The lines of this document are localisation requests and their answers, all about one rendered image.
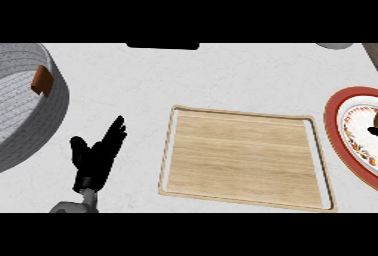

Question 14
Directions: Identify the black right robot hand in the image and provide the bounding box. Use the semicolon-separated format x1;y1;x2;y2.
365;113;378;138

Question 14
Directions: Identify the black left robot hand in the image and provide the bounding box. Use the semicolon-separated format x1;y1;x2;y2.
67;115;128;194

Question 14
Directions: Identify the red-rimmed patterned plate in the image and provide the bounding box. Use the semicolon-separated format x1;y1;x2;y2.
323;86;378;192

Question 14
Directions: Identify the pale wooden tray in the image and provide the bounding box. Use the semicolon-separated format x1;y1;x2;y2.
156;104;339;213

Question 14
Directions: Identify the grey woven basket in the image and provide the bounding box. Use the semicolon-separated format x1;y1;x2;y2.
0;43;70;174

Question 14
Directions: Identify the brown wooden object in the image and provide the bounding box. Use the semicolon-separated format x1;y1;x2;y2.
361;43;378;72

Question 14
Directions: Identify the grey round container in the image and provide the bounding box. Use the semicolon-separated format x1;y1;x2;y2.
314;43;355;51

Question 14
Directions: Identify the black flat appliance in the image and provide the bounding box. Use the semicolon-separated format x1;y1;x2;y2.
125;43;200;51

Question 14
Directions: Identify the brown leather basket handle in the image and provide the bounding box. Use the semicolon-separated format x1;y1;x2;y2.
29;64;55;98

